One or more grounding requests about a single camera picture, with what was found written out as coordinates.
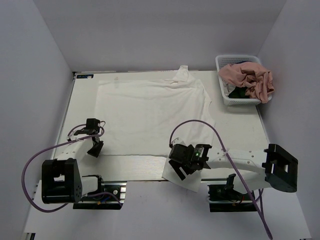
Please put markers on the blue table label sticker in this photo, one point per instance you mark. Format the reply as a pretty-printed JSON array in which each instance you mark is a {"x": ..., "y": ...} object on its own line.
[{"x": 84, "y": 76}]

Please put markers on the white plastic basket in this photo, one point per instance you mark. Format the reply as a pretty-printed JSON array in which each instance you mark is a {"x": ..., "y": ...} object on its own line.
[{"x": 221, "y": 61}]

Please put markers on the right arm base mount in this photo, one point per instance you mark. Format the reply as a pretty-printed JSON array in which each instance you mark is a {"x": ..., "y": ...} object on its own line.
[{"x": 223, "y": 198}]

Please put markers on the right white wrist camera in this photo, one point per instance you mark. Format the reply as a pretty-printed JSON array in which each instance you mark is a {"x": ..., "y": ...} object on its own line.
[{"x": 178, "y": 141}]

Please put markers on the dark green t shirt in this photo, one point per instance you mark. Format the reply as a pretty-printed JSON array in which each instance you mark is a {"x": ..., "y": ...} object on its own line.
[{"x": 239, "y": 93}]

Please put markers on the white printed t shirt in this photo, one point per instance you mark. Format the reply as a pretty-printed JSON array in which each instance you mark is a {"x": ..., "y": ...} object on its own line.
[{"x": 142, "y": 117}]

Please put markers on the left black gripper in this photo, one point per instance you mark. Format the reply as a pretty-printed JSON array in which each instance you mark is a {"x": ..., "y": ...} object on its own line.
[{"x": 96, "y": 146}]

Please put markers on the pink t shirt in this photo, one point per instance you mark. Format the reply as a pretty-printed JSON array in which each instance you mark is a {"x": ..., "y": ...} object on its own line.
[{"x": 257, "y": 79}]

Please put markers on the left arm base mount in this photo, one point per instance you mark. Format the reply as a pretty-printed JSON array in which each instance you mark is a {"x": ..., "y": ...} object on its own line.
[{"x": 112, "y": 197}]

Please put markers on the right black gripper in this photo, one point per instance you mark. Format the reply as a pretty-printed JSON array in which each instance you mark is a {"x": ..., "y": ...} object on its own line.
[{"x": 176, "y": 163}]

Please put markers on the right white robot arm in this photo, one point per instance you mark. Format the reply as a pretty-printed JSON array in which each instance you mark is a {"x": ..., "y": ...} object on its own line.
[{"x": 273, "y": 167}]

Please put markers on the blue t shirt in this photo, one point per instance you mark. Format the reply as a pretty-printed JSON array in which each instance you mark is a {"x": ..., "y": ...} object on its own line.
[{"x": 242, "y": 62}]

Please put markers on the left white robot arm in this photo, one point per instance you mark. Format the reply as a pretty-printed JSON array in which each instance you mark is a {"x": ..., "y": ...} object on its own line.
[{"x": 62, "y": 180}]

